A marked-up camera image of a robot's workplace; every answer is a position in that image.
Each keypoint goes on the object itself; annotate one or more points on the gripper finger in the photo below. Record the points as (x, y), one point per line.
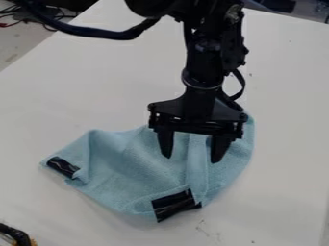
(220, 149)
(166, 144)

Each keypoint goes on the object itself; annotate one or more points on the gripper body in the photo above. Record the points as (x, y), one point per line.
(201, 109)

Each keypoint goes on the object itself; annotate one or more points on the black and yellow clamp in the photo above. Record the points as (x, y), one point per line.
(13, 235)

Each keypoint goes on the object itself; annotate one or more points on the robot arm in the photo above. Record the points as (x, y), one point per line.
(214, 38)

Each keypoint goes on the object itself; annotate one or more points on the light blue cloth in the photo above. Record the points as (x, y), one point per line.
(141, 173)

